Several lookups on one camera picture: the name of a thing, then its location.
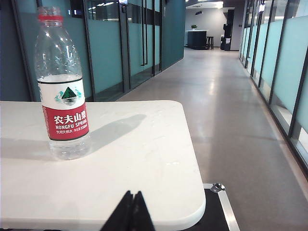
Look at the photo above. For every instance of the black aluminium-edged flight case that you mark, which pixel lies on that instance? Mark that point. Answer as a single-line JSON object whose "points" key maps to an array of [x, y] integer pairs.
{"points": [[214, 211]]}

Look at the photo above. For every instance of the dark bar stool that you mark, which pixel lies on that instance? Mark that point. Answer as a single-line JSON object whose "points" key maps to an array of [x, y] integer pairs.
{"points": [[210, 42]]}

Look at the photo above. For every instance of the dark reception counter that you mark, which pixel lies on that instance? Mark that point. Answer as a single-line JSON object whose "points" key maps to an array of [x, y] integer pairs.
{"points": [[196, 39]]}

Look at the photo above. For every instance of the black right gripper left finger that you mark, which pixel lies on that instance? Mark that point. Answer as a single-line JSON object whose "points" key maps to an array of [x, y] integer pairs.
{"points": [[120, 214]]}

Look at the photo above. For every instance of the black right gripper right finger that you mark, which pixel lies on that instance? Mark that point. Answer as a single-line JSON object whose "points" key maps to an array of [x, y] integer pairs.
{"points": [[142, 214]]}

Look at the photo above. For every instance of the tall black vending machine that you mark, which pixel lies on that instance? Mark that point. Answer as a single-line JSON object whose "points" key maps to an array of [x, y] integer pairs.
{"points": [[228, 31]]}

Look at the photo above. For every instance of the small green potted plant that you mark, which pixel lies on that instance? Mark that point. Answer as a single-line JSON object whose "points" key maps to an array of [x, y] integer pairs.
{"points": [[194, 27]]}

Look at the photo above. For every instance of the Nongfu Spring water bottle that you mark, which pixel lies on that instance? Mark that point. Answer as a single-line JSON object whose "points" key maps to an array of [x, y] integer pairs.
{"points": [[63, 120]]}

